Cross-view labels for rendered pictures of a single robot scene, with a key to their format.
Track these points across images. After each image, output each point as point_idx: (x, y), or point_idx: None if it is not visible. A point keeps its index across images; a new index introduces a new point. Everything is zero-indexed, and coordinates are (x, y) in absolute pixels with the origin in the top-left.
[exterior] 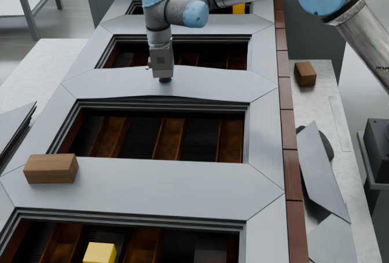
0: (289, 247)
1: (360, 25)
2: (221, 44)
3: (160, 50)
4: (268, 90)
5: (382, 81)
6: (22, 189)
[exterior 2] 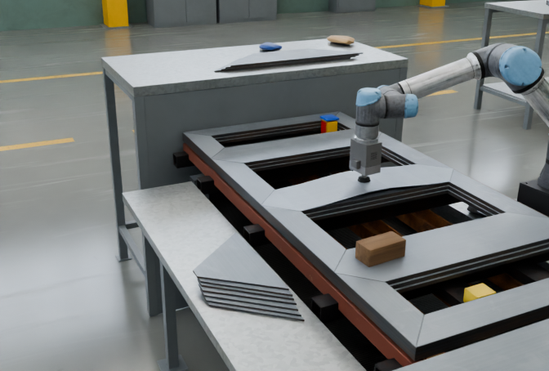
0: None
1: (546, 89)
2: (337, 161)
3: (375, 145)
4: (450, 172)
5: None
6: (370, 271)
